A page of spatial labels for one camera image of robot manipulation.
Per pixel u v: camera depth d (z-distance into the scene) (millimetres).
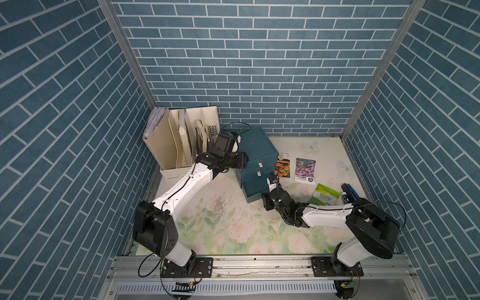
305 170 1048
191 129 1056
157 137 880
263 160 849
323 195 937
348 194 937
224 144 616
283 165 1054
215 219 868
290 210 676
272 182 799
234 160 709
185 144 932
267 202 772
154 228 418
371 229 456
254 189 877
